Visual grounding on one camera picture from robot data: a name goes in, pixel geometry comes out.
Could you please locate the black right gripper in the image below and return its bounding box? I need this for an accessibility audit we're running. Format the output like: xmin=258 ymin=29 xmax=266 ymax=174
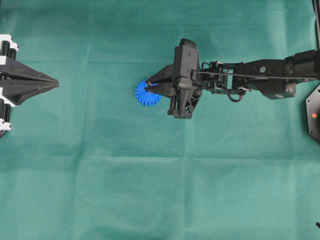
xmin=149 ymin=62 xmax=202 ymax=119

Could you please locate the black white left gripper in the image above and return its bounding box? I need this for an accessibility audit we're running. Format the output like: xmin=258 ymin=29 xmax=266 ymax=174
xmin=0 ymin=34 xmax=59 ymax=138

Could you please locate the small silver metal shaft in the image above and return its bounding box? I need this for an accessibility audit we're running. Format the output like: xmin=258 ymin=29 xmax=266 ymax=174
xmin=146 ymin=80 xmax=152 ymax=87

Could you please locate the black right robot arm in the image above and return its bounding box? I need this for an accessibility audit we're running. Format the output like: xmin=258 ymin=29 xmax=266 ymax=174
xmin=145 ymin=50 xmax=320 ymax=119

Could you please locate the blue plastic gear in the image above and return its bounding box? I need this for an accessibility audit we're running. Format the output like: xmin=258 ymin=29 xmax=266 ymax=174
xmin=135 ymin=81 xmax=162 ymax=107

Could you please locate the green cloth mat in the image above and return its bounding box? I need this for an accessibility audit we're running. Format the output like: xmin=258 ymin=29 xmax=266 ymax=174
xmin=0 ymin=0 xmax=320 ymax=240

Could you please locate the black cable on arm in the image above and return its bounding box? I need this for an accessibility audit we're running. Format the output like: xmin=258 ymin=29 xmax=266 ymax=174
xmin=189 ymin=70 xmax=320 ymax=80

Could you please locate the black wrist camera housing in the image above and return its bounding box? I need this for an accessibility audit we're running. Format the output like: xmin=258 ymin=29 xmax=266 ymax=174
xmin=172 ymin=38 xmax=199 ymax=90

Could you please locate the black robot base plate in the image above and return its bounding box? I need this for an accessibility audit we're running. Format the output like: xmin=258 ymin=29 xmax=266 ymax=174
xmin=305 ymin=85 xmax=320 ymax=144

